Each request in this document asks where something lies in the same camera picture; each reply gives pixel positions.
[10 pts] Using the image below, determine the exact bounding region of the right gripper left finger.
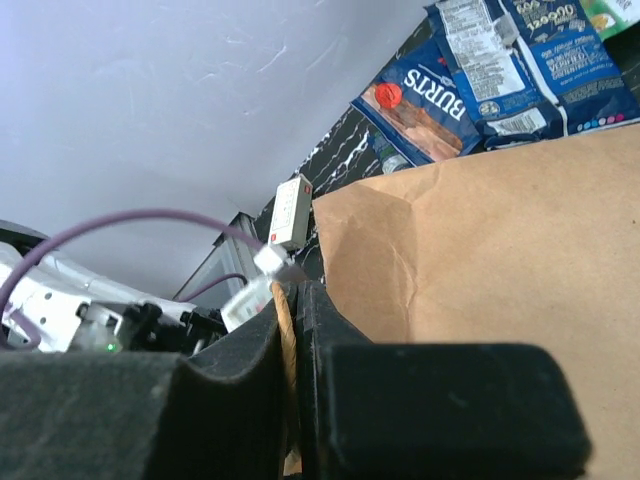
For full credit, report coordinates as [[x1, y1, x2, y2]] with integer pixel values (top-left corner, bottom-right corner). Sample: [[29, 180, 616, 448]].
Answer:
[[1, 306, 285, 479]]

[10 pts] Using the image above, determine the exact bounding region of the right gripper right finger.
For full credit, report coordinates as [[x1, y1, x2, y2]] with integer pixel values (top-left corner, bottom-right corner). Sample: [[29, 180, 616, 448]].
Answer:
[[294, 282, 590, 479]]

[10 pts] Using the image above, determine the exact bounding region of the brown paper bag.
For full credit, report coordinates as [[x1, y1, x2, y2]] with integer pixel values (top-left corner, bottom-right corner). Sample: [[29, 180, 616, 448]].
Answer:
[[313, 125, 639, 479]]

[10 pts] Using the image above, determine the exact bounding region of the blue Burts crisps packet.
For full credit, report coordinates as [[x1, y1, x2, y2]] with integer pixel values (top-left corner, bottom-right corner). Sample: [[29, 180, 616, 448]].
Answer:
[[352, 38, 482, 166]]

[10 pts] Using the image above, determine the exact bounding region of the dark blue nutrition-label packet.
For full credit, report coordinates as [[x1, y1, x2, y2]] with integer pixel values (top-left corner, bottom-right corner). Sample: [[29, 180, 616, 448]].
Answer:
[[425, 0, 639, 150]]

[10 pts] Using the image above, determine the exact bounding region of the blue snack packet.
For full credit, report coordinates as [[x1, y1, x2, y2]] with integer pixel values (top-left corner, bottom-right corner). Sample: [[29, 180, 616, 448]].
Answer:
[[368, 131, 413, 174]]

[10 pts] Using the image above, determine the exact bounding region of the green white snack bag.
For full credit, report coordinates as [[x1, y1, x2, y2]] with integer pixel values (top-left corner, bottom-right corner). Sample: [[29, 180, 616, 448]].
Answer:
[[581, 0, 640, 40]]

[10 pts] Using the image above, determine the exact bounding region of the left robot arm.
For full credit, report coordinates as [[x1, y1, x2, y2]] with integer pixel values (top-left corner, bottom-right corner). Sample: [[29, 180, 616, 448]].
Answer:
[[1, 250, 227, 356]]

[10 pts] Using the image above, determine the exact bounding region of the small white box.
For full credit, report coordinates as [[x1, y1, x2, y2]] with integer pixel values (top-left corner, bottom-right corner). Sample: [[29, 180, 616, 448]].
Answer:
[[268, 175, 313, 251]]

